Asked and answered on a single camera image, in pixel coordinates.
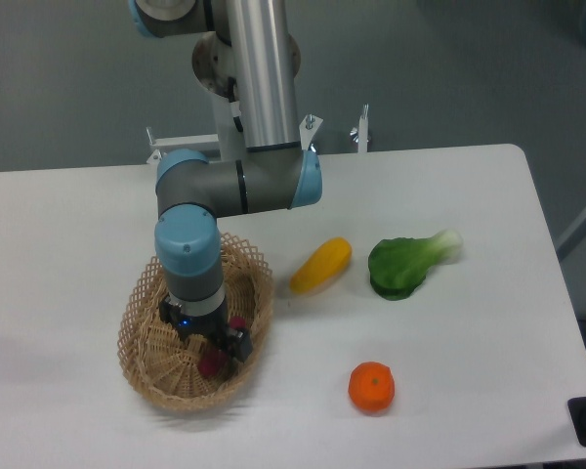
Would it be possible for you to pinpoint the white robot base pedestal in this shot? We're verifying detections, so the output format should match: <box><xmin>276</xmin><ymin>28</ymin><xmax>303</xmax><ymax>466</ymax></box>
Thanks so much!
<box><xmin>190</xmin><ymin>31</ymin><xmax>303</xmax><ymax>160</ymax></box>

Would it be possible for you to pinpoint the orange tangerine toy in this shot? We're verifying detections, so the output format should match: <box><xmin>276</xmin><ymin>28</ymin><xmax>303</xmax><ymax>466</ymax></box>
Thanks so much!
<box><xmin>348</xmin><ymin>362</ymin><xmax>396</xmax><ymax>413</ymax></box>

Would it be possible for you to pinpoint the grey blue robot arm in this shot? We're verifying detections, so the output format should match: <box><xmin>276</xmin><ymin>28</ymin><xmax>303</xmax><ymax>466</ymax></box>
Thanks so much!
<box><xmin>129</xmin><ymin>1</ymin><xmax>322</xmax><ymax>362</ymax></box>

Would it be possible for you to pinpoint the green bok choy toy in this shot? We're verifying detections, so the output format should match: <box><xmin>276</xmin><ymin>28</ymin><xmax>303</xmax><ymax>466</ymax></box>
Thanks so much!
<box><xmin>367</xmin><ymin>230</ymin><xmax>463</xmax><ymax>301</ymax></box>

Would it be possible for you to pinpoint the purple sweet potato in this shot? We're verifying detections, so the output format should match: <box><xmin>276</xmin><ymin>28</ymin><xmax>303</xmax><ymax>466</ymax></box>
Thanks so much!
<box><xmin>197</xmin><ymin>316</ymin><xmax>247</xmax><ymax>378</ymax></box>

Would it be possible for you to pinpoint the yellow mango toy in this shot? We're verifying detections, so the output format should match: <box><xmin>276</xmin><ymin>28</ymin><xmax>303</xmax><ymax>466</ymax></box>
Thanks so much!
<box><xmin>289</xmin><ymin>236</ymin><xmax>353</xmax><ymax>294</ymax></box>

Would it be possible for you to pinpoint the white metal mounting frame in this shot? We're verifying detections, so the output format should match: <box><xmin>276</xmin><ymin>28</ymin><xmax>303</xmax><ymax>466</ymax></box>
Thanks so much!
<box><xmin>146</xmin><ymin>104</ymin><xmax>371</xmax><ymax>165</ymax></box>

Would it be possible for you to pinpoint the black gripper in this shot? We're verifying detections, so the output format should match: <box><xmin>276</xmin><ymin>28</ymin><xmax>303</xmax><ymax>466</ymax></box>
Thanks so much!
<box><xmin>158</xmin><ymin>295</ymin><xmax>252</xmax><ymax>363</ymax></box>

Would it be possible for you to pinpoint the woven wicker basket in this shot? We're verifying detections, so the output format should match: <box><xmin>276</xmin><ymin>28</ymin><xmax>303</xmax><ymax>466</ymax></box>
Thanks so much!
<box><xmin>117</xmin><ymin>233</ymin><xmax>273</xmax><ymax>412</ymax></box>

